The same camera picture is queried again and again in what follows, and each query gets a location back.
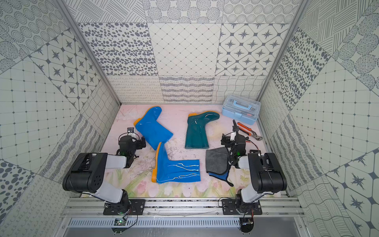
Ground grey blue microfibre cloth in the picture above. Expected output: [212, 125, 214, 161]
[205, 147, 234, 187]

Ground blue rubber boot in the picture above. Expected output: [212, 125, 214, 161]
[134, 106, 173, 151]
[152, 142, 201, 184]

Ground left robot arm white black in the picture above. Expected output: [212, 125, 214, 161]
[62, 127, 146, 216]

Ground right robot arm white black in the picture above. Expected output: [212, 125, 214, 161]
[221, 121, 287, 213]

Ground green rubber boot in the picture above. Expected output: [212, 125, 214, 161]
[185, 111, 220, 149]

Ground light blue plastic toolbox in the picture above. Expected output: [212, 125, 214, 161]
[222, 95, 261, 125]

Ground red black cable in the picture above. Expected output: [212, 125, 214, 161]
[243, 138, 261, 152]

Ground orange handled pliers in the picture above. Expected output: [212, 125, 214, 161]
[237, 122, 263, 141]

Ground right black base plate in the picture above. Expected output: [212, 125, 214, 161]
[219, 198, 263, 215]

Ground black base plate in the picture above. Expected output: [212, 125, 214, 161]
[103, 199, 146, 216]
[219, 198, 263, 215]

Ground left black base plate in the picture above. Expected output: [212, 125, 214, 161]
[103, 199, 146, 216]

